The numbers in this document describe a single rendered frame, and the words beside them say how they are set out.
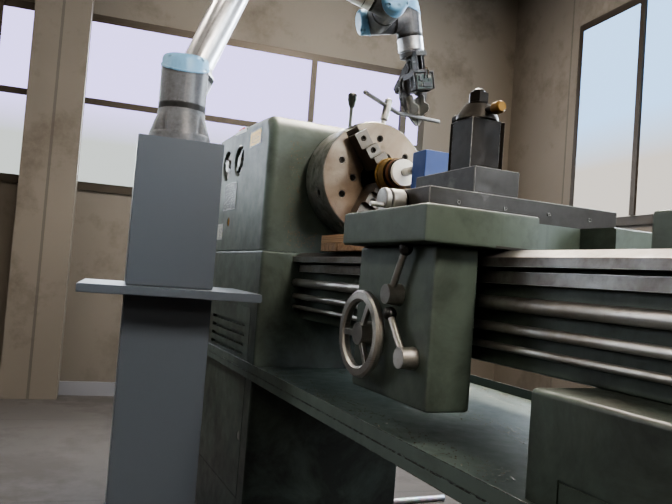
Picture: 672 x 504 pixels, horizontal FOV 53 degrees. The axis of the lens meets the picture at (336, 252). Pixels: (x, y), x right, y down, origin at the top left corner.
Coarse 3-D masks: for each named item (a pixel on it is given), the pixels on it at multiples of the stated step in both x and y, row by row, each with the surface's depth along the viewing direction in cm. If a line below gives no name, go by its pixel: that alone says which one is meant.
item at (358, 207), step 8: (368, 184) 181; (376, 184) 176; (368, 192) 178; (376, 192) 175; (360, 200) 179; (368, 200) 176; (352, 208) 181; (360, 208) 178; (368, 208) 179; (376, 208) 177
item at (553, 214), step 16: (416, 192) 118; (432, 192) 114; (448, 192) 116; (464, 192) 117; (480, 208) 118; (496, 208) 120; (512, 208) 121; (528, 208) 123; (544, 208) 124; (560, 208) 126; (576, 208) 127; (560, 224) 126; (576, 224) 127; (592, 224) 129; (608, 224) 131
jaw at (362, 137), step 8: (352, 128) 183; (352, 136) 179; (360, 136) 178; (368, 136) 179; (352, 144) 181; (360, 144) 178; (368, 144) 179; (376, 144) 177; (360, 152) 180; (368, 152) 176; (376, 152) 177; (384, 152) 176; (360, 160) 182; (368, 160) 178; (376, 160) 175; (368, 168) 180
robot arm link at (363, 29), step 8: (360, 16) 192; (368, 16) 191; (360, 24) 192; (368, 24) 191; (376, 24) 189; (392, 24) 194; (360, 32) 194; (368, 32) 193; (376, 32) 194; (384, 32) 195; (392, 32) 196
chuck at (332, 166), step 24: (336, 144) 179; (384, 144) 185; (408, 144) 188; (312, 168) 185; (336, 168) 179; (360, 168) 182; (312, 192) 186; (336, 192) 179; (360, 192) 182; (336, 216) 180
